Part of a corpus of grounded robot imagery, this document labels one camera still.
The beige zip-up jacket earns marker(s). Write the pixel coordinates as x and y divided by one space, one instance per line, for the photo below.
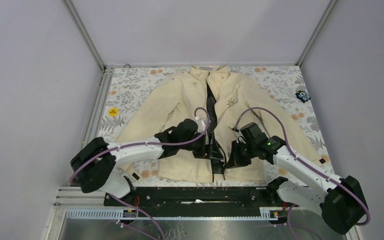
232 99

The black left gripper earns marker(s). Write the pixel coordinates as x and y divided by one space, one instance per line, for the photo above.
210 151

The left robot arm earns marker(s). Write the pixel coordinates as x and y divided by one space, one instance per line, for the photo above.
93 165

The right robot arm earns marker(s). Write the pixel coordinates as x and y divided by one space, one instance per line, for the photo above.
340 201

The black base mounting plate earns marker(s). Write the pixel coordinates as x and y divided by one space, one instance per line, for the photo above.
202 202

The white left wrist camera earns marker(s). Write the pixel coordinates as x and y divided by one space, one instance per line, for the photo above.
203 124

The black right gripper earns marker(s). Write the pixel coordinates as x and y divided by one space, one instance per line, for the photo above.
235 159

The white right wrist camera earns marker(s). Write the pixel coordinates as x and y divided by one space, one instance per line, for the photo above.
239 135

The yellow round sticker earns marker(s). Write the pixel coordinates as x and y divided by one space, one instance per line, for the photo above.
113 112

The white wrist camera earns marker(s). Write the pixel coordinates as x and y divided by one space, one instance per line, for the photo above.
203 124
239 135

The small blue black tag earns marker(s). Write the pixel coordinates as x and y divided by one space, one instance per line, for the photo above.
303 96

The floral patterned table cloth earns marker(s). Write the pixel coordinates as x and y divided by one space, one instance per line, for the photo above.
131 86

